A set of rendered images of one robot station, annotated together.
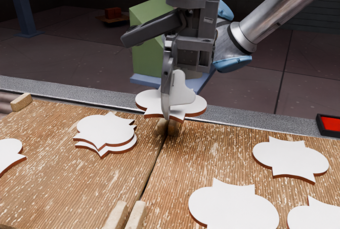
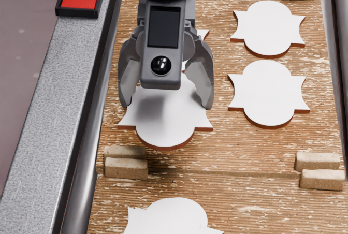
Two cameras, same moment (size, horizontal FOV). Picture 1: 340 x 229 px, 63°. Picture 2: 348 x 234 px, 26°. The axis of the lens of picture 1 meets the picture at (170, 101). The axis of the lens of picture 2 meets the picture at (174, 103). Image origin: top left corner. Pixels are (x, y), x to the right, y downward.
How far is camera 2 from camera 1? 100 cm
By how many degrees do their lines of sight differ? 76
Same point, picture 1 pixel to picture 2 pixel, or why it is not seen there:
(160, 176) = (234, 161)
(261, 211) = (263, 71)
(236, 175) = not seen: hidden behind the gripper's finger
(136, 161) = (215, 192)
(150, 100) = (172, 128)
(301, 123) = (70, 31)
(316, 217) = (256, 35)
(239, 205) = (262, 86)
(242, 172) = not seen: hidden behind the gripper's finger
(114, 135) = (179, 222)
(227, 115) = (56, 108)
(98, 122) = not seen: outside the picture
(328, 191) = (213, 25)
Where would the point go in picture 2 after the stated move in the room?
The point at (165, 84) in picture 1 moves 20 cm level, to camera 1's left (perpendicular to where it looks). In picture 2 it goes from (211, 69) to (252, 194)
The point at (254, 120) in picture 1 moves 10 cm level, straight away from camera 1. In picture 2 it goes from (68, 77) to (8, 71)
